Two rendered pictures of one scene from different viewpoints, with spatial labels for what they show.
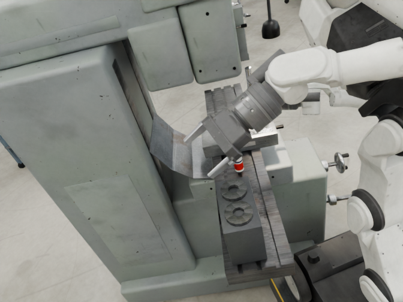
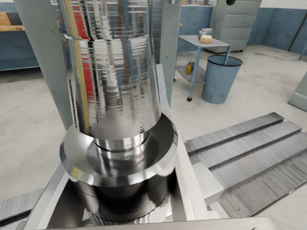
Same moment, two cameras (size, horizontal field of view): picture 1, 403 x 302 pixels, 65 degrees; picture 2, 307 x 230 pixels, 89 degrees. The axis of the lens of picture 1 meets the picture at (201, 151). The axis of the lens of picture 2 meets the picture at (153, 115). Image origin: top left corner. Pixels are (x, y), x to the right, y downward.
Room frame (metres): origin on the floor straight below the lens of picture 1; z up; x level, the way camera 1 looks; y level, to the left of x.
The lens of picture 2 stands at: (1.09, -0.31, 1.28)
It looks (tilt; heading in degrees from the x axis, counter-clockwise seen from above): 36 degrees down; 57
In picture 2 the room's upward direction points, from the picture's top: 2 degrees clockwise
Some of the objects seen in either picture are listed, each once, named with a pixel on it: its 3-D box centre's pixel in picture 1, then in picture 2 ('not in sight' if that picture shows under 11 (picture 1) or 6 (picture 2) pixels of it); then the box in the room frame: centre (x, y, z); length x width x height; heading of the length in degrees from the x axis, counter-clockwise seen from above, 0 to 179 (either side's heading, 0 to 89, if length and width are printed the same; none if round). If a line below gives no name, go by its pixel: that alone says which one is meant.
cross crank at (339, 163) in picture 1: (332, 163); not in sight; (1.15, -0.66, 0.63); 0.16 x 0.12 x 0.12; 82
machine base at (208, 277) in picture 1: (215, 242); not in sight; (1.25, 0.08, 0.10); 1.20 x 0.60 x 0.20; 82
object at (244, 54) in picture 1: (240, 34); not in sight; (1.21, -0.27, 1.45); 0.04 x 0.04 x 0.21; 82
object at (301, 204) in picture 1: (249, 203); not in sight; (1.22, -0.19, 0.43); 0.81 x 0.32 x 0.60; 82
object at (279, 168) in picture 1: (237, 160); not in sight; (1.22, -0.17, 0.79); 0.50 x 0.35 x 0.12; 82
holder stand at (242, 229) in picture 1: (240, 218); not in sight; (0.68, -0.06, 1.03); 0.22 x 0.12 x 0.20; 174
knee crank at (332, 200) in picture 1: (347, 196); not in sight; (1.01, -0.67, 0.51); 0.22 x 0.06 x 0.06; 82
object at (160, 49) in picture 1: (163, 45); not in sight; (1.25, 0.03, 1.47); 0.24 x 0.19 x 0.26; 172
